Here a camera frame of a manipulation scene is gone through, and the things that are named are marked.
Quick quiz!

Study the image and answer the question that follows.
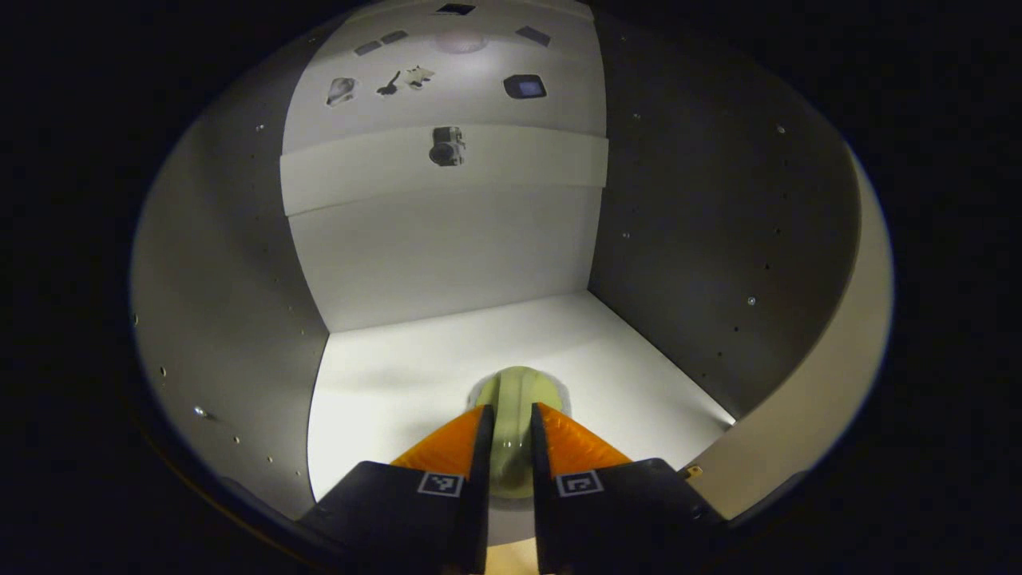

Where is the grey cabinet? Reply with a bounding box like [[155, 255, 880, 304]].
[[132, 0, 867, 552]]

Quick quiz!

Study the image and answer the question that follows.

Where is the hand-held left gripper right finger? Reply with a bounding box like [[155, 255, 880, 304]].
[[530, 401, 729, 575]]

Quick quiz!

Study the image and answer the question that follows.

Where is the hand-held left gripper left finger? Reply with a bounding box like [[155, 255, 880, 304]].
[[298, 404, 497, 575]]

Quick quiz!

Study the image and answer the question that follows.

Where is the beige cabinet door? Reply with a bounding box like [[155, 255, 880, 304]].
[[685, 152, 895, 521]]

